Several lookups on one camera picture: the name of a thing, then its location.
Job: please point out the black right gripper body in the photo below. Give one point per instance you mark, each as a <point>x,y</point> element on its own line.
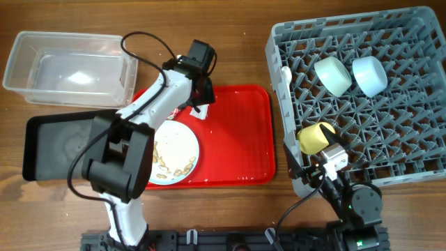
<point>314,169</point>

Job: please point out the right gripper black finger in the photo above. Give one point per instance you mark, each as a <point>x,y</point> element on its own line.
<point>292,160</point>
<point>333,138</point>

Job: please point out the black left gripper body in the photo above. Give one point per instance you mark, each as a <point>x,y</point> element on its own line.
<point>206,94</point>

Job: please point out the yellow plastic cup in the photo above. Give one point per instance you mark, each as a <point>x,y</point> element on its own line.
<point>312,140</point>

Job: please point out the white tissue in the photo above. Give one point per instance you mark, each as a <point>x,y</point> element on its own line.
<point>201,114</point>

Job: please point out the red snack wrapper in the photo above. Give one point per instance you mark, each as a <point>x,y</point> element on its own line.
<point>173,114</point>

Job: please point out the light blue plate with rice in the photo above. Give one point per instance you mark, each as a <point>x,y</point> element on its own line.
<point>176,153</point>

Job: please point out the mint green bowl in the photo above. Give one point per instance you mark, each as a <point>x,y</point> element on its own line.
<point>333,75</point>

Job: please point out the light blue bowl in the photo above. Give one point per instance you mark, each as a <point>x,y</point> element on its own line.
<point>370,75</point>

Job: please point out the white plastic spoon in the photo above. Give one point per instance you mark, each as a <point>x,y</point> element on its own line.
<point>286,75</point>

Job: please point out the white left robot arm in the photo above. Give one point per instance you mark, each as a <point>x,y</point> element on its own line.
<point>117,158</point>

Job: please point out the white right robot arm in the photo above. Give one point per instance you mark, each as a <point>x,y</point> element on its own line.
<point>358,206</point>

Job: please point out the grey dishwasher rack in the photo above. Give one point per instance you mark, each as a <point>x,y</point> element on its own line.
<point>398,136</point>

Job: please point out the red plastic tray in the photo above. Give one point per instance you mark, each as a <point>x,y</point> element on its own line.
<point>235,139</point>

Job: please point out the clear plastic bin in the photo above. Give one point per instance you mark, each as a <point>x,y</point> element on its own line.
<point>71,69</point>

